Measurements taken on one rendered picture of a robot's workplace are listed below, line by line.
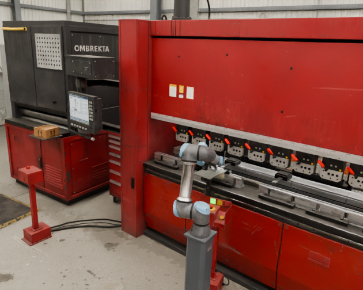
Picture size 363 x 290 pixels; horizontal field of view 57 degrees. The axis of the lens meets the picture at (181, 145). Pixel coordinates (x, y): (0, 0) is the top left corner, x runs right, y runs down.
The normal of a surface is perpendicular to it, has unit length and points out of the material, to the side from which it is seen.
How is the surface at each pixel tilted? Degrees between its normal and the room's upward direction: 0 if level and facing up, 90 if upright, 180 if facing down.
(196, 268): 90
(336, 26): 90
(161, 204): 90
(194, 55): 90
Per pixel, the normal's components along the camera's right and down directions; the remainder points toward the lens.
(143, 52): 0.78, 0.21
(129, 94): -0.63, 0.20
